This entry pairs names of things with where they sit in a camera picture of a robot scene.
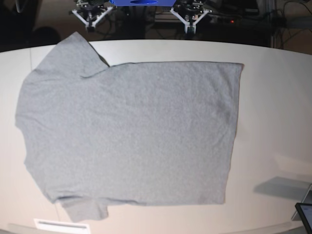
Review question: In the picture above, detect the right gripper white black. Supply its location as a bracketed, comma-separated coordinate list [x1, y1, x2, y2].
[71, 0, 117, 32]

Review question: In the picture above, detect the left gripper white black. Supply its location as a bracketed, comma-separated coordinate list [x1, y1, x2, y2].
[170, 0, 211, 34]

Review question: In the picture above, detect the grey T-shirt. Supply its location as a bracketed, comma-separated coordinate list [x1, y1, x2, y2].
[16, 33, 243, 222]

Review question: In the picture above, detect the tablet with stand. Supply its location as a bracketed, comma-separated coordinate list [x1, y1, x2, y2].
[292, 184, 312, 234]

